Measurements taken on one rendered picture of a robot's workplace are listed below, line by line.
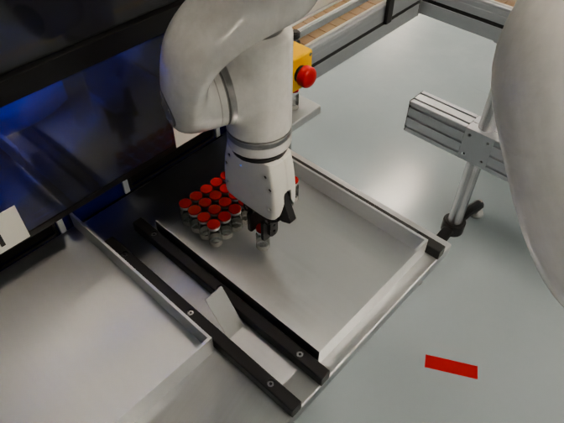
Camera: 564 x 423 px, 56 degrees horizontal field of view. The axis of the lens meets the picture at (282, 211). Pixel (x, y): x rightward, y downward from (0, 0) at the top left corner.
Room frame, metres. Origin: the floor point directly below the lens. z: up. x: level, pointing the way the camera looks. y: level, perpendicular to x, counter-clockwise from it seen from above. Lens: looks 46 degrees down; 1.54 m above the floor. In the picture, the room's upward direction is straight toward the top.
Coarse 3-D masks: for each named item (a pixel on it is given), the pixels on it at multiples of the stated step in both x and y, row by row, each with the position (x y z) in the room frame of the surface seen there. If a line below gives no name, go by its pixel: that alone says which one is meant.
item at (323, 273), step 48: (336, 192) 0.65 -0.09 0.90; (192, 240) 0.56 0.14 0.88; (240, 240) 0.56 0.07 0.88; (288, 240) 0.56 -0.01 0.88; (336, 240) 0.56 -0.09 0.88; (384, 240) 0.56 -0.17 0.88; (240, 288) 0.44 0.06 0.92; (288, 288) 0.47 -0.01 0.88; (336, 288) 0.47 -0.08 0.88; (384, 288) 0.45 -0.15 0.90; (288, 336) 0.38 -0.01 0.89; (336, 336) 0.37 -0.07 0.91
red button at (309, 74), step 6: (306, 66) 0.87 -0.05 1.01; (300, 72) 0.85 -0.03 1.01; (306, 72) 0.85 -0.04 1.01; (312, 72) 0.86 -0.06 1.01; (300, 78) 0.85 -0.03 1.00; (306, 78) 0.85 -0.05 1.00; (312, 78) 0.86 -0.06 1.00; (300, 84) 0.85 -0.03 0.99; (306, 84) 0.85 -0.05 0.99; (312, 84) 0.86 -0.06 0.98
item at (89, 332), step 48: (96, 240) 0.54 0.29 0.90; (0, 288) 0.47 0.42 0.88; (48, 288) 0.47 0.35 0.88; (96, 288) 0.47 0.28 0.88; (144, 288) 0.46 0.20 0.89; (0, 336) 0.39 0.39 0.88; (48, 336) 0.39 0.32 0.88; (96, 336) 0.39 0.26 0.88; (144, 336) 0.39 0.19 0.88; (192, 336) 0.39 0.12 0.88; (0, 384) 0.31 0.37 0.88; (48, 384) 0.31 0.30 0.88; (96, 384) 0.31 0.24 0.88; (144, 384) 0.31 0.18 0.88
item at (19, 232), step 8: (8, 208) 0.47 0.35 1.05; (0, 216) 0.46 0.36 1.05; (8, 216) 0.47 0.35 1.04; (16, 216) 0.47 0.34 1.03; (0, 224) 0.46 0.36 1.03; (8, 224) 0.46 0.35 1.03; (16, 224) 0.47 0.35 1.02; (0, 232) 0.45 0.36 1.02; (8, 232) 0.46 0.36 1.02; (16, 232) 0.47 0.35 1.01; (24, 232) 0.47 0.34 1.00; (8, 240) 0.46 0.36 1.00; (16, 240) 0.46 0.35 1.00; (0, 248) 0.45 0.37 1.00; (8, 248) 0.45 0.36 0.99
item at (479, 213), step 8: (480, 200) 1.46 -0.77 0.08; (472, 208) 1.38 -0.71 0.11; (480, 208) 1.42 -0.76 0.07; (464, 216) 1.32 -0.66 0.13; (472, 216) 1.44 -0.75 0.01; (480, 216) 1.43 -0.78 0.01; (448, 224) 1.27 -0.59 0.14; (464, 224) 1.28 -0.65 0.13; (440, 232) 1.25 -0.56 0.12; (448, 232) 1.24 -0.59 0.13; (456, 232) 1.25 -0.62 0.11
